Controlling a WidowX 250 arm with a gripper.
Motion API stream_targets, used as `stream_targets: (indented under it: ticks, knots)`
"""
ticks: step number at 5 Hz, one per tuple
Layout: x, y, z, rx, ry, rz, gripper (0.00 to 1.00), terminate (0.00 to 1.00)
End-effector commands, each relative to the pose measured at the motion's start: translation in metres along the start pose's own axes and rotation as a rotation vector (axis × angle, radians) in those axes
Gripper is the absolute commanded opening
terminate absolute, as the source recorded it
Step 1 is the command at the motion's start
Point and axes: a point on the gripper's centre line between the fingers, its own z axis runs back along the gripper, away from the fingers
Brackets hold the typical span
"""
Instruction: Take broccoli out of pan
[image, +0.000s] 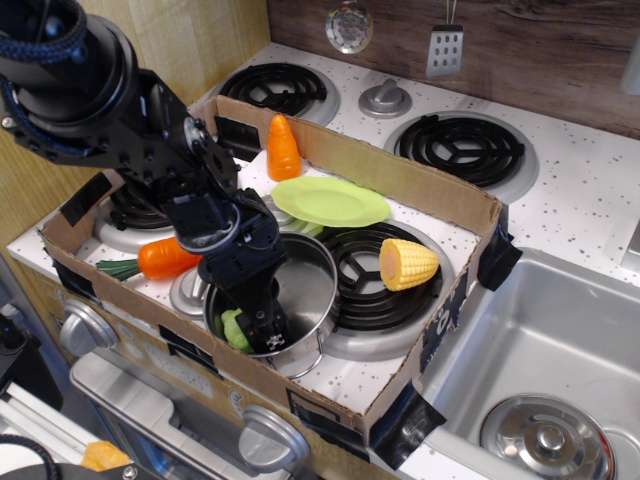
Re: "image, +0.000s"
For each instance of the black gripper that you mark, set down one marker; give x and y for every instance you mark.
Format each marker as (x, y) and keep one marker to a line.
(244, 268)

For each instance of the green toy broccoli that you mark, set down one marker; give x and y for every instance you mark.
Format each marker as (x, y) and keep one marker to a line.
(227, 324)

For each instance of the stainless steel pan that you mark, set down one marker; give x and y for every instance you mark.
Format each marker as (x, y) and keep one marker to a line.
(308, 295)

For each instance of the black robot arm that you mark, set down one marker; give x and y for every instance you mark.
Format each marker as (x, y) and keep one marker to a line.
(75, 95)

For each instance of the silver stove knob near pan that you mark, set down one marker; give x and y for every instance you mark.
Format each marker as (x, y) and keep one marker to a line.
(187, 294)

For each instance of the brown cardboard fence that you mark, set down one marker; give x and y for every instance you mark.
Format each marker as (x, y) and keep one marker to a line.
(394, 418)

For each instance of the front right black burner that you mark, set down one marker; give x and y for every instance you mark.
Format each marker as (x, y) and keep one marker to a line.
(375, 323)

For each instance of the black burner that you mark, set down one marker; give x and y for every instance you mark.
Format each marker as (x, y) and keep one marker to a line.
(290, 89)
(126, 222)
(477, 148)
(375, 323)

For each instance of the silver stove knob under plate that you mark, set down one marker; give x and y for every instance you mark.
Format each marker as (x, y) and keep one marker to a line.
(285, 221)

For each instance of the silver oven knob right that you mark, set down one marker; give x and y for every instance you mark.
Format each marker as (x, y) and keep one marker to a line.
(268, 443)

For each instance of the silver oven knob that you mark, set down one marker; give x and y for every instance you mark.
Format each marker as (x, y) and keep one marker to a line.
(268, 443)
(84, 330)

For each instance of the orange toy carrot with leaves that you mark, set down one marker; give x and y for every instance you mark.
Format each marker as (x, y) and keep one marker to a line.
(156, 261)

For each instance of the light green toy plate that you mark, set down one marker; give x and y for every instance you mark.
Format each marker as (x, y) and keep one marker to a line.
(330, 202)

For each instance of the yellow toy corn cob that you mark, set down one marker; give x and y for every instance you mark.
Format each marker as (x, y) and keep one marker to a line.
(405, 264)

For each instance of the orange toy carrot tip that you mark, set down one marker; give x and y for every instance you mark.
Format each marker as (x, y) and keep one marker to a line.
(283, 157)

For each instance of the silver oven knob left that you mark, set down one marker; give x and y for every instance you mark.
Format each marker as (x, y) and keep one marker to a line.
(84, 330)

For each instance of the front left black burner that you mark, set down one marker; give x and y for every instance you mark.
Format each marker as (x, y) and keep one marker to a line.
(126, 222)

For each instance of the yellow sponge piece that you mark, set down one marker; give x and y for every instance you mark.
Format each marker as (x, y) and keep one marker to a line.
(102, 455)

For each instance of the back left black burner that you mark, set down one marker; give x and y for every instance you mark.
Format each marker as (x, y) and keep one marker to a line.
(290, 89)

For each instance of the silver stove knob back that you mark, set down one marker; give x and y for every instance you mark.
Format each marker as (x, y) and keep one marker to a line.
(385, 101)

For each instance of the back right black burner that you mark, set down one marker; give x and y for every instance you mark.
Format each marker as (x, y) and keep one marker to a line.
(477, 148)

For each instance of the silver toy sink basin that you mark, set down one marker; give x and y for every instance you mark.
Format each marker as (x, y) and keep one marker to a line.
(552, 328)

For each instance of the silver pot lid in sink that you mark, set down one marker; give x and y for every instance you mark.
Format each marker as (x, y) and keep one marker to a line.
(548, 437)

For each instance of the hanging silver strainer ladle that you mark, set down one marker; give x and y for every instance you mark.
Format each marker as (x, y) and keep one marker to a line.
(349, 27)

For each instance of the hanging silver slotted spatula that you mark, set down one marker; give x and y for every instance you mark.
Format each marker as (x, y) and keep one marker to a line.
(445, 45)

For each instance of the silver oven door handle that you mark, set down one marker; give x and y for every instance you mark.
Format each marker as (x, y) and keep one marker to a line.
(196, 442)

